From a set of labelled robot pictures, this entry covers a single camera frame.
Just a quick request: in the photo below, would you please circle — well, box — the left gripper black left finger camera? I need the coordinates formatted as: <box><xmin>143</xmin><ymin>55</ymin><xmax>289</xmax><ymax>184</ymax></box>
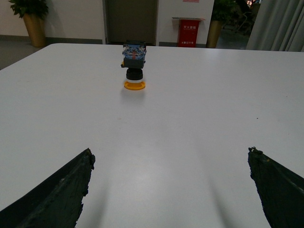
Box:
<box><xmin>0</xmin><ymin>149</ymin><xmax>95</xmax><ymax>228</ymax></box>

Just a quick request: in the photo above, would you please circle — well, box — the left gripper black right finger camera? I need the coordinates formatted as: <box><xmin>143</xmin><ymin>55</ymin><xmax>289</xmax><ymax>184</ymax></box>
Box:
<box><xmin>248</xmin><ymin>147</ymin><xmax>304</xmax><ymax>228</ymax></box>

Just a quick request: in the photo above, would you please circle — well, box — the yellow mushroom push button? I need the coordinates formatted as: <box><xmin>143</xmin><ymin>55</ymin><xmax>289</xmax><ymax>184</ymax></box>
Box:
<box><xmin>121</xmin><ymin>40</ymin><xmax>147</xmax><ymax>90</ymax></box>

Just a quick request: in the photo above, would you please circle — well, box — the grey curtain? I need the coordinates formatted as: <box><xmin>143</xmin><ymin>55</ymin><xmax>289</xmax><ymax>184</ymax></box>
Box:
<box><xmin>246</xmin><ymin>0</ymin><xmax>304</xmax><ymax>52</ymax></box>

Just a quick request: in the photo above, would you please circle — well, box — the red fire extinguisher box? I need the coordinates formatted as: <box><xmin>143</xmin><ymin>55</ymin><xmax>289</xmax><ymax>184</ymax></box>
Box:
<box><xmin>172</xmin><ymin>17</ymin><xmax>205</xmax><ymax>48</ymax></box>

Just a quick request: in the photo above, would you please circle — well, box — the left potted plant gold vase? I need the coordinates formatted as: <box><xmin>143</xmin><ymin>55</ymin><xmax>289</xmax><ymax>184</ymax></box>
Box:
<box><xmin>9</xmin><ymin>0</ymin><xmax>48</xmax><ymax>48</ymax></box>

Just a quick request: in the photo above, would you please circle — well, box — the potted plant gold vase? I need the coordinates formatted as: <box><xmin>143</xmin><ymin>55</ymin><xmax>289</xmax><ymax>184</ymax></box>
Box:
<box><xmin>206</xmin><ymin>0</ymin><xmax>236</xmax><ymax>48</ymax></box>
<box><xmin>9</xmin><ymin>0</ymin><xmax>48</xmax><ymax>48</ymax></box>

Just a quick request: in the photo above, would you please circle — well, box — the right potted plant gold vase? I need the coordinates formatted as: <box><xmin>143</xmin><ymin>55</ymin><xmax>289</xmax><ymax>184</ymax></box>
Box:
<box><xmin>206</xmin><ymin>0</ymin><xmax>236</xmax><ymax>48</ymax></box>

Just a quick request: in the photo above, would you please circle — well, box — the dark doorway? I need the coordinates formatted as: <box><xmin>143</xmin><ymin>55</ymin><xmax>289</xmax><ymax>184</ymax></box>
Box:
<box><xmin>103</xmin><ymin>0</ymin><xmax>159</xmax><ymax>46</ymax></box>

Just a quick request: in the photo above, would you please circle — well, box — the pink wall notice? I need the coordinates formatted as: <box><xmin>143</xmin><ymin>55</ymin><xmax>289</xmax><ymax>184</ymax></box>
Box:
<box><xmin>183</xmin><ymin>0</ymin><xmax>200</xmax><ymax>3</ymax></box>

